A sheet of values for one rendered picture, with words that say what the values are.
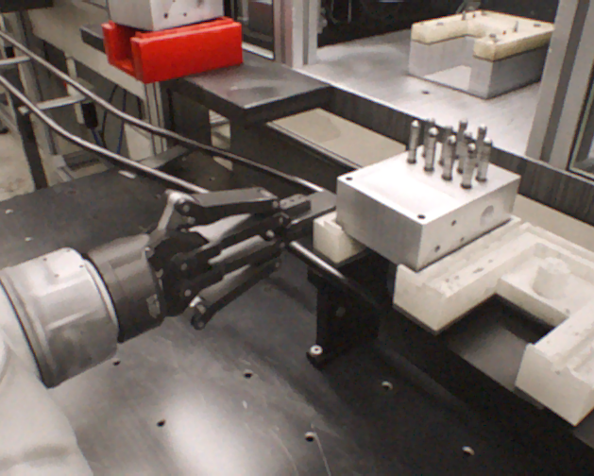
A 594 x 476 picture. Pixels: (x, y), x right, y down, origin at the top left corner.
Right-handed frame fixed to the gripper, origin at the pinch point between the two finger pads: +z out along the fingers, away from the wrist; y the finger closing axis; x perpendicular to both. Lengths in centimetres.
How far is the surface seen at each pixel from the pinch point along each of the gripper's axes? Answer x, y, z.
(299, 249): 2.5, -5.9, 1.1
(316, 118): 190, -88, 164
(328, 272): -2.1, -6.1, 1.0
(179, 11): 37.3, 11.0, 8.5
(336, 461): -11.4, -19.8, -5.7
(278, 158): 55, -25, 37
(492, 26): 9.3, 9.6, 39.0
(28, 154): 98, -28, -3
